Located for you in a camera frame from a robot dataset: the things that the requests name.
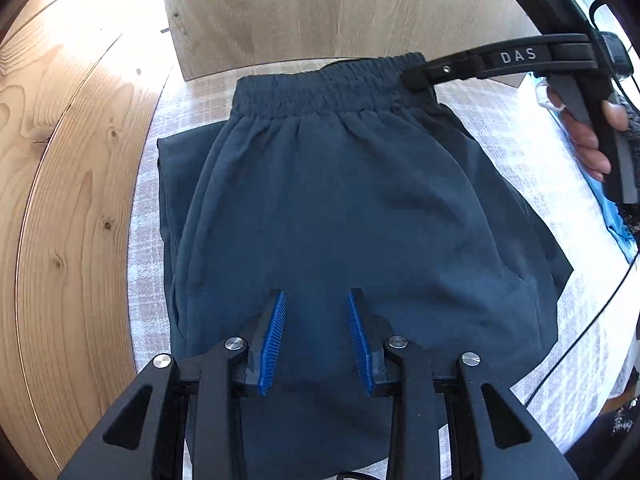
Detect black drawstring pants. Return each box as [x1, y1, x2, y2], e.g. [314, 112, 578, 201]
[157, 53, 573, 479]

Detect person's right hand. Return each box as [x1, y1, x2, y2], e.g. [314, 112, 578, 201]
[547, 87, 629, 182]

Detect pink plaid tablecloth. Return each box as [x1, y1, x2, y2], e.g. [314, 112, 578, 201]
[128, 68, 639, 450]

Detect blue striped garment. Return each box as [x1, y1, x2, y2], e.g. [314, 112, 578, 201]
[534, 77, 637, 263]

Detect black white orange sweater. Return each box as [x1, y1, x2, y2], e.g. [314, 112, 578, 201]
[565, 94, 639, 479]

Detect pine plank panel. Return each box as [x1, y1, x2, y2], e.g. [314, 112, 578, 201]
[1, 0, 167, 479]

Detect large light wooden board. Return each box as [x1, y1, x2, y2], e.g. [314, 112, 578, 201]
[164, 0, 536, 80]

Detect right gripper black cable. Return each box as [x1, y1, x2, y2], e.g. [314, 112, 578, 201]
[522, 0, 640, 406]

